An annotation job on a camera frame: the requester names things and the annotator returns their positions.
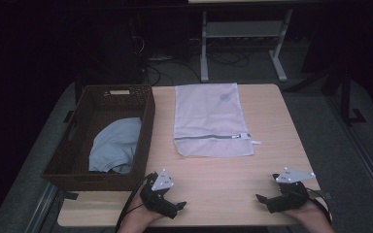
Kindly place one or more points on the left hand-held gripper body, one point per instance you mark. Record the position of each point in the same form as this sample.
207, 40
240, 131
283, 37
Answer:
157, 199

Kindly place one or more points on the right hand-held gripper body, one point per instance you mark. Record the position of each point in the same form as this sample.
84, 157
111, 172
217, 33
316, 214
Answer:
288, 195

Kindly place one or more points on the light blue garment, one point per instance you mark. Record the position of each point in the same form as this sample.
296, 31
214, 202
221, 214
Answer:
116, 145

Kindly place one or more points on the brown wicker basket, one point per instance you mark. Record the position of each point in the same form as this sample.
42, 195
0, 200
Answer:
77, 168

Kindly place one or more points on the white mesh laundry bag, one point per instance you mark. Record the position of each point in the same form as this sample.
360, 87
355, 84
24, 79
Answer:
207, 116

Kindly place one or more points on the person's left hand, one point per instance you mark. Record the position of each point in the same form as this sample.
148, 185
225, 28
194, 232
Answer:
139, 216

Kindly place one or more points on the person's right hand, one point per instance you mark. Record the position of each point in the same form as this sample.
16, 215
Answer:
311, 216

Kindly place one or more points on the black tape strip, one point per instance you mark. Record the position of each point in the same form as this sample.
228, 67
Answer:
69, 195
326, 195

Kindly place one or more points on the black metal stand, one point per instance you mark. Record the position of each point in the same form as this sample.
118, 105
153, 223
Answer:
345, 97

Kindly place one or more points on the white power strip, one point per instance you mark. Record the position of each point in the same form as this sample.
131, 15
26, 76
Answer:
160, 58

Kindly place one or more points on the grey metal floor rail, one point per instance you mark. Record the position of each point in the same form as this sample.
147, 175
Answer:
42, 210
362, 155

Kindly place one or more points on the white metal desk frame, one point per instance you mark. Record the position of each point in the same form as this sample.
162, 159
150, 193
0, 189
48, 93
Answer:
239, 29

